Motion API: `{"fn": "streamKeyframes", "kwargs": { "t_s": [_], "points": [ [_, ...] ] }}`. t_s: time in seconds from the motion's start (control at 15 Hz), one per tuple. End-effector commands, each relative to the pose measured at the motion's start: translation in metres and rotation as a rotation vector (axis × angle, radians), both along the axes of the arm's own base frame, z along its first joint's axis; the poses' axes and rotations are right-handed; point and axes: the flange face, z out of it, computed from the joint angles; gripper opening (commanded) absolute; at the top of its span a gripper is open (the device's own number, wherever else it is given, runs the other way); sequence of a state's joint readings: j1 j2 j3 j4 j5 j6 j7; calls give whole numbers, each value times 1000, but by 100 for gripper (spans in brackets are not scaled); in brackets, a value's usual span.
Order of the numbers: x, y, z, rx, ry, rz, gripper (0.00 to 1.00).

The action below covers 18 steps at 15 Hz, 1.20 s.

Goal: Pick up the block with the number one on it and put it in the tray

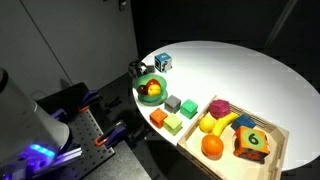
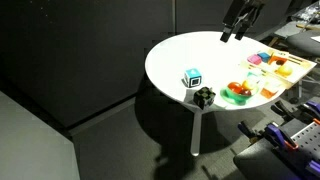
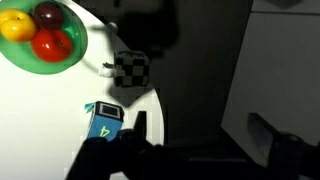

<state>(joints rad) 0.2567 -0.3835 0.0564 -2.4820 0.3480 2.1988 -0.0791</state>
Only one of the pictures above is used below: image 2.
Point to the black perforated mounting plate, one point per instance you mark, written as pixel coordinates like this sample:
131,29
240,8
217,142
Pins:
305,147

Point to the yellow toy fruit in bowl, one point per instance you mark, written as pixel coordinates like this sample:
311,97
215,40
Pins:
248,85

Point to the purple spring clamp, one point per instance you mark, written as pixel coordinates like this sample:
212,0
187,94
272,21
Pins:
276,136

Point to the orange hollow cube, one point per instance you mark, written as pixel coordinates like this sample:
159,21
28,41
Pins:
269,90

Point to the blue cube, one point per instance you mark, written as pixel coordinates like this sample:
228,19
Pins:
264,56

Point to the yellow toy lemon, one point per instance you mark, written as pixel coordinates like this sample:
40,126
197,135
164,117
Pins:
285,70

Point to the round white table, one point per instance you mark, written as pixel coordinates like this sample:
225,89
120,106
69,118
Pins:
219,63

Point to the red toy tomato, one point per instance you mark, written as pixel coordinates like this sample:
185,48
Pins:
235,87

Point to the dark red toy fruit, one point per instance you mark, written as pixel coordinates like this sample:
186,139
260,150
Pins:
246,92

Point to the black checkered soft block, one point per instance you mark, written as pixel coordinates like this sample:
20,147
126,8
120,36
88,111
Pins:
204,97

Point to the pink cube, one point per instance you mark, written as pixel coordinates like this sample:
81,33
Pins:
254,59

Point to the wooden tray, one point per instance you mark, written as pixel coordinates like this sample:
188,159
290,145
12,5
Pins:
301,67

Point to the grey office chair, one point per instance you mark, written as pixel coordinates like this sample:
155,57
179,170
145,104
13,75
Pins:
305,42

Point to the blue soft number block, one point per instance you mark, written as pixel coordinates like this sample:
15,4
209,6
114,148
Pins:
192,77

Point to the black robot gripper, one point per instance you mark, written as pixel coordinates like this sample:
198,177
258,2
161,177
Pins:
243,12

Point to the green plastic bowl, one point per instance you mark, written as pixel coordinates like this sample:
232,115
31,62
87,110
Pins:
234,98

